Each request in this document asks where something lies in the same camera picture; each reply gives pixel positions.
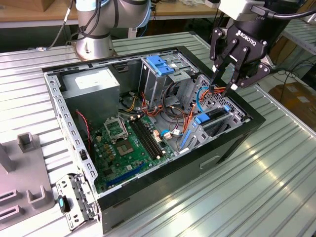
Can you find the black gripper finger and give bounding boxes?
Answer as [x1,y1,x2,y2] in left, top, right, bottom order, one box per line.
[221,46,273,97]
[209,27,242,87]

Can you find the blue data wire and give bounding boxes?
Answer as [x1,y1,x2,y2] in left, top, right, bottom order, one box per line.
[197,86,213,116]

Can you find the hard disk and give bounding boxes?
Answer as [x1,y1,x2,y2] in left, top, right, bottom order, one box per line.
[179,105,232,151]

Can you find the metal disk bay cage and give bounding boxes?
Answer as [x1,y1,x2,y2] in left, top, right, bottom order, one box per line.
[177,74,250,154]

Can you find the metal slat side table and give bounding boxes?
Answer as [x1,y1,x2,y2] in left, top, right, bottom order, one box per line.
[281,18,316,56]

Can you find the wooden desk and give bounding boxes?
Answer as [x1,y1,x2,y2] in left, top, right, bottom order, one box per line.
[0,0,230,28]

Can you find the brown cardboard floor box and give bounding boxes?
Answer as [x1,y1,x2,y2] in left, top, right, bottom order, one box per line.
[268,82,316,135]

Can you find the metal optical drive cage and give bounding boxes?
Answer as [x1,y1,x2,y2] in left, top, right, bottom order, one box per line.
[140,53,198,111]

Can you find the black RAM slot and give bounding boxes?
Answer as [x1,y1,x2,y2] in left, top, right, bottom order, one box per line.
[139,116,166,156]
[129,119,157,159]
[136,117,163,157]
[132,118,160,158]

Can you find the grey Dell power supply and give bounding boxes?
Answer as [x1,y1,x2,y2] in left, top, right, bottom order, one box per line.
[61,67,121,125]

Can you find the black open PC case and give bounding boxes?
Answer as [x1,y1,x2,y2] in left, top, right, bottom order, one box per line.
[41,45,267,235]

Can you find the CPU socket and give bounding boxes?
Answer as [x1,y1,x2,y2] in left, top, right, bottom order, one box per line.
[115,139,136,157]

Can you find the green motherboard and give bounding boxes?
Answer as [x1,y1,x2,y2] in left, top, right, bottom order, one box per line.
[90,114,176,195]

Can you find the blue expansion slot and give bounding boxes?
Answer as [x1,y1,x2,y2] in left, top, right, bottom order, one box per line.
[106,161,146,188]

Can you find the black latch with blue label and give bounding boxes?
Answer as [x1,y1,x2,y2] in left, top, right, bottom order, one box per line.
[57,195,71,213]

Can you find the grey parts rack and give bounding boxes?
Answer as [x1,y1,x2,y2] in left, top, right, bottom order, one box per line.
[0,132,56,224]

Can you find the black camera cable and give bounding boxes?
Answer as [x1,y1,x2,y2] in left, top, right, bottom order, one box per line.
[250,5,316,20]

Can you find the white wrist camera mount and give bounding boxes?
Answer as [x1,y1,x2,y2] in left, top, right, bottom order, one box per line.
[218,0,268,21]

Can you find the blue plastic drive bracket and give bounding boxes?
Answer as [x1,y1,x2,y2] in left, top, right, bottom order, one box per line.
[146,55,175,77]

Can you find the black cable bundle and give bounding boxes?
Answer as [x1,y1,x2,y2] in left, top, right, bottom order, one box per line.
[162,82,188,119]

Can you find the yellow red supply wires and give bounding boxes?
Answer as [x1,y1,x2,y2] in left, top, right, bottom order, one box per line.
[127,95,141,112]

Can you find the metal socket cover frame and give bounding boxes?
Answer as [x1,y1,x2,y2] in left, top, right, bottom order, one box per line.
[103,118,129,144]

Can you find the red black twisted wire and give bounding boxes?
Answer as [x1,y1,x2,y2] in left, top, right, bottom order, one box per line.
[75,110,91,153]

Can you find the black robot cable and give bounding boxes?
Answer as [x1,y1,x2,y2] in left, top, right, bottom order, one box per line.
[27,0,75,52]

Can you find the metal expansion card bracket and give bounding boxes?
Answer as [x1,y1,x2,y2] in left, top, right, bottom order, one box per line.
[55,172,99,232]

